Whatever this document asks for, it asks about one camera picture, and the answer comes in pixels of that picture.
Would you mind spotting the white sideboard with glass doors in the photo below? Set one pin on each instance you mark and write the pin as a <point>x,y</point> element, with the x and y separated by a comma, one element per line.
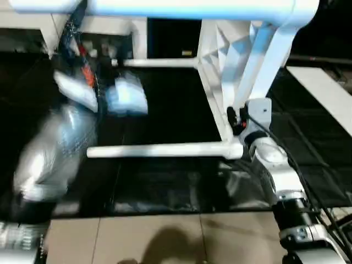
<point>27,19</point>

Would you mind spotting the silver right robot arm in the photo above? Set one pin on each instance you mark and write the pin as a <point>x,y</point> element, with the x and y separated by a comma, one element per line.
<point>275,165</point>

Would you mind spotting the white plastic table top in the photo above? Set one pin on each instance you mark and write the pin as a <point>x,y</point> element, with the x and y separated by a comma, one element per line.
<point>220,41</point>

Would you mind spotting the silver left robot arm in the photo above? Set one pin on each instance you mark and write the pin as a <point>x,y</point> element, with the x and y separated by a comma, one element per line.
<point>55,154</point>

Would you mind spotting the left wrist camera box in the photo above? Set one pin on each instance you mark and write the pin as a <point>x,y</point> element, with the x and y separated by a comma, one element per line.
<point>79,93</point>

